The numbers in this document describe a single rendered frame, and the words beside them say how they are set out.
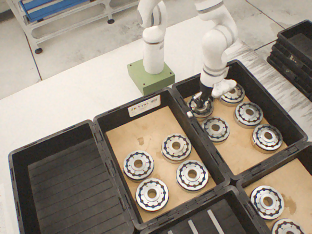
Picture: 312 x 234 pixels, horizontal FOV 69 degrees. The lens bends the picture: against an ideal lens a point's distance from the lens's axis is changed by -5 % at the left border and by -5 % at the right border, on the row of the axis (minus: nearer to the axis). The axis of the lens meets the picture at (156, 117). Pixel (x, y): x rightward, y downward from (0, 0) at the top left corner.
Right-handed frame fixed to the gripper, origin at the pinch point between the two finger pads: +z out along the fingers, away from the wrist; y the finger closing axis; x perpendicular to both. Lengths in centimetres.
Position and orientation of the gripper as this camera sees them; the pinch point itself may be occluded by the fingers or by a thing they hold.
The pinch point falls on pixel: (206, 103)
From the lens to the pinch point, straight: 92.9
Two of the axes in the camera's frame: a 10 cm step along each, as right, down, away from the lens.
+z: 0.5, 5.3, 8.5
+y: -8.5, 4.8, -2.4
